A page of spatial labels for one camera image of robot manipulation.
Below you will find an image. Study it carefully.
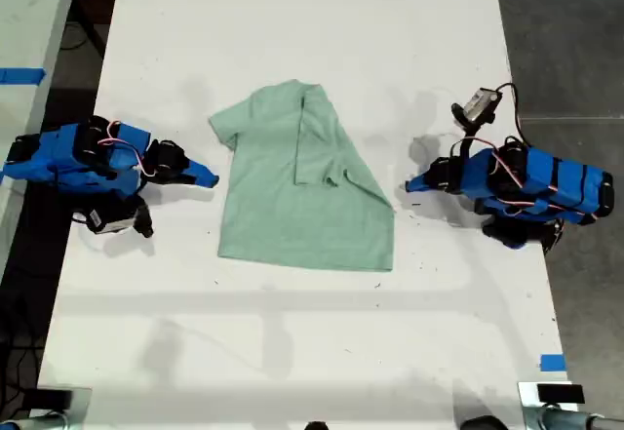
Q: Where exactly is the red and white wire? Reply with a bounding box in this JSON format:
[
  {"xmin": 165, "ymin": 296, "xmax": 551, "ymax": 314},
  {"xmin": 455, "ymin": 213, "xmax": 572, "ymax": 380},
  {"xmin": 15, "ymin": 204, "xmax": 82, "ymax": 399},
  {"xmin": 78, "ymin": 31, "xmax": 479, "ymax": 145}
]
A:
[
  {"xmin": 98, "ymin": 120, "xmax": 156, "ymax": 179},
  {"xmin": 448, "ymin": 137, "xmax": 562, "ymax": 215}
]

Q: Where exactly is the black camera stalk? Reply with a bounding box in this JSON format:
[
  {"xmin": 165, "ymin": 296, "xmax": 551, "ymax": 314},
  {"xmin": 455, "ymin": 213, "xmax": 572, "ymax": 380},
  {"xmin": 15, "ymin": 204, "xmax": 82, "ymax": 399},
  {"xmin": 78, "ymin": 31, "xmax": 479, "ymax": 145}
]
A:
[
  {"xmin": 450, "ymin": 102, "xmax": 496, "ymax": 159},
  {"xmin": 131, "ymin": 194, "xmax": 155, "ymax": 241}
]

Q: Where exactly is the white side table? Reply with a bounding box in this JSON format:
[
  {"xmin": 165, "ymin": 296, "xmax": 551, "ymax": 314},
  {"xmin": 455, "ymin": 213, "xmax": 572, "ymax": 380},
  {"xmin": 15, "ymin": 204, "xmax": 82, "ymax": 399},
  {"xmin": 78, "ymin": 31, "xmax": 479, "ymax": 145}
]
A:
[{"xmin": 0, "ymin": 0, "xmax": 83, "ymax": 275}]

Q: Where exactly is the pale green T-shirt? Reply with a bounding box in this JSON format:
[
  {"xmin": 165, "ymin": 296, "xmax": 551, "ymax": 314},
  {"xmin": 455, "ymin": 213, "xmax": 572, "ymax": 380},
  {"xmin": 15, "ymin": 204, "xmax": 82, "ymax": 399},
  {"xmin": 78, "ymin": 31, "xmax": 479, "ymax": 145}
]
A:
[{"xmin": 208, "ymin": 78, "xmax": 397, "ymax": 273}]

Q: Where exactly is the long blue tape strip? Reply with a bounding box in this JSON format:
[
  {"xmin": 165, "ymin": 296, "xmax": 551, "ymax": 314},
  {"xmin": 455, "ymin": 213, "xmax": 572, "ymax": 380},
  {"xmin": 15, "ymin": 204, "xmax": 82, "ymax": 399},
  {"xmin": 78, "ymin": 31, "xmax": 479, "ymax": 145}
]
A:
[{"xmin": 0, "ymin": 66, "xmax": 48, "ymax": 86}]

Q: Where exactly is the black round object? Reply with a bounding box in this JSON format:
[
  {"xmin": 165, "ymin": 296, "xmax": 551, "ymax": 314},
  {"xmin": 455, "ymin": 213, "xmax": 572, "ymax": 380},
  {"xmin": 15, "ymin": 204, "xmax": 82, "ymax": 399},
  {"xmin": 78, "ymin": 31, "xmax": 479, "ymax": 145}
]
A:
[{"xmin": 459, "ymin": 414, "xmax": 511, "ymax": 430}]

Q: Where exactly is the short blue tape strip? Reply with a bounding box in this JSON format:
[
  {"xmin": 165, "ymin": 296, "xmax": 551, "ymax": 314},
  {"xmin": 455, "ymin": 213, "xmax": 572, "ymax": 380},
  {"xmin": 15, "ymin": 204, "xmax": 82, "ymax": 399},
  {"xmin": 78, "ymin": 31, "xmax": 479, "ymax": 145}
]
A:
[{"xmin": 539, "ymin": 353, "xmax": 567, "ymax": 373}]

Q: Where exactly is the metal table clamp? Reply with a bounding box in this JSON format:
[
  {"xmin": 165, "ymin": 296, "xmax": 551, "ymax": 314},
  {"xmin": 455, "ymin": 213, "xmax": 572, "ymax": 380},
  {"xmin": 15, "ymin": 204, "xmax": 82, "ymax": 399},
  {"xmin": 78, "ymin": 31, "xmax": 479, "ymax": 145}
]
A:
[
  {"xmin": 0, "ymin": 385, "xmax": 94, "ymax": 430},
  {"xmin": 517, "ymin": 380, "xmax": 624, "ymax": 430}
]

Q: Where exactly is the small black box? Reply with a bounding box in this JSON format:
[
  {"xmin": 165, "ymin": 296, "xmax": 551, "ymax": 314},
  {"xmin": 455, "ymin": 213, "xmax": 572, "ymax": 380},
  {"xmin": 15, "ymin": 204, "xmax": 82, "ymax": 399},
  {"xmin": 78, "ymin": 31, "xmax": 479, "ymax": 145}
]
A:
[
  {"xmin": 34, "ymin": 387, "xmax": 75, "ymax": 410},
  {"xmin": 535, "ymin": 383, "xmax": 586, "ymax": 405}
]

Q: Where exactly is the black camera box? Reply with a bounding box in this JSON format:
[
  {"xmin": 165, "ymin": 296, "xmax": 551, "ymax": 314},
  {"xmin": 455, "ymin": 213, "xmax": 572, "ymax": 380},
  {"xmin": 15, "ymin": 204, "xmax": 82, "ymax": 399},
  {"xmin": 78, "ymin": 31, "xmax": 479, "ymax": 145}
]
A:
[
  {"xmin": 86, "ymin": 203, "xmax": 138, "ymax": 235},
  {"xmin": 462, "ymin": 86, "xmax": 503, "ymax": 122}
]

